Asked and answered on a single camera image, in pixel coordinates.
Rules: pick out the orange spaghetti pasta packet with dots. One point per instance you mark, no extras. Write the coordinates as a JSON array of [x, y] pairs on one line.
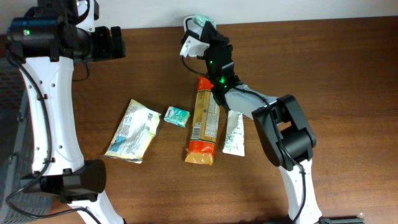
[[202, 143]]

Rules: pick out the grey plastic mesh basket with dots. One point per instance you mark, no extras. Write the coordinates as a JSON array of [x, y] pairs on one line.
[[16, 139]]

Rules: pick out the teal snack bar packet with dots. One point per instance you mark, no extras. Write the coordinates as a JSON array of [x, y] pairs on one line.
[[201, 20]]

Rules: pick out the small teal tissue pack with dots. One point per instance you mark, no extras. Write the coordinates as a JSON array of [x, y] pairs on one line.
[[177, 116]]

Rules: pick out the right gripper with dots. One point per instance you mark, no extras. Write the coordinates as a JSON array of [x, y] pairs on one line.
[[211, 34]]

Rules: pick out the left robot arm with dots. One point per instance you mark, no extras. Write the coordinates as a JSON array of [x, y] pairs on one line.
[[45, 44]]

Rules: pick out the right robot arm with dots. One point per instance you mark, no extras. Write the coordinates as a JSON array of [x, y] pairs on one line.
[[285, 134]]

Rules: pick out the yellow white wipes packet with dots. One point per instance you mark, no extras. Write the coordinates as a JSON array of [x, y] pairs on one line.
[[134, 134]]

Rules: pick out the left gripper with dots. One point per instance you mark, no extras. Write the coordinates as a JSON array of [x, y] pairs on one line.
[[106, 42]]

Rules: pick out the white tube with gold cap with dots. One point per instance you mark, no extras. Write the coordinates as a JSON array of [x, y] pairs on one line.
[[234, 139]]

